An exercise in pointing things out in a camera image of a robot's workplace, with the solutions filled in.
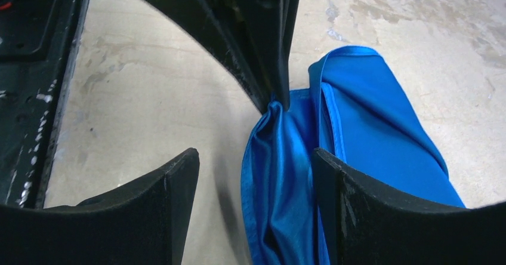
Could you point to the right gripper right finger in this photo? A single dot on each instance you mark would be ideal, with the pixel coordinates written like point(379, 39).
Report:
point(366, 221)

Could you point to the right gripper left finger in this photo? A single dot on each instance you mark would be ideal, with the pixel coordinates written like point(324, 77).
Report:
point(144, 221)

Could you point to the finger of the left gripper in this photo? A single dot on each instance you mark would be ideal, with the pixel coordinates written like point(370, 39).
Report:
point(288, 16)
point(244, 36)

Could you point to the blue cloth napkin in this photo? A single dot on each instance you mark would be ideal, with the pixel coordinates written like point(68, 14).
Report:
point(356, 110)

